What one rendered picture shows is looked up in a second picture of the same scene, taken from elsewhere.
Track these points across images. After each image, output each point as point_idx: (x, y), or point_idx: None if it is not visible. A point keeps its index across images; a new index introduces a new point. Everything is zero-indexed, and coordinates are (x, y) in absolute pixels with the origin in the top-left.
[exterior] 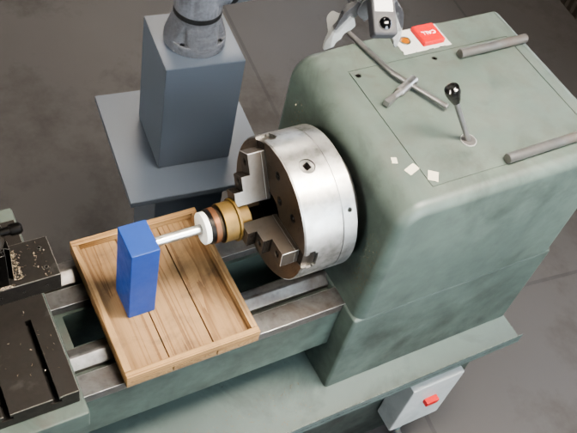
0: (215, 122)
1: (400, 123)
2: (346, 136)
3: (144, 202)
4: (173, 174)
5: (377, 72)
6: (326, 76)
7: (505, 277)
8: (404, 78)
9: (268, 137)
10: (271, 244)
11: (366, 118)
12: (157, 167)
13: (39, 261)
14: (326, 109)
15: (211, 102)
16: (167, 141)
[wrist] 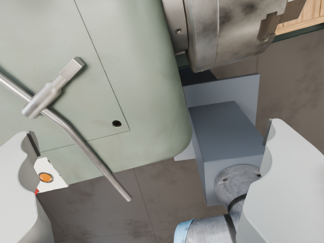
0: (208, 122)
1: (55, 18)
2: (154, 8)
3: (250, 75)
4: (226, 95)
5: (87, 128)
6: (162, 124)
7: None
8: (44, 113)
9: (260, 32)
10: None
11: (118, 32)
12: (234, 101)
13: None
14: (171, 71)
15: (218, 133)
16: (237, 112)
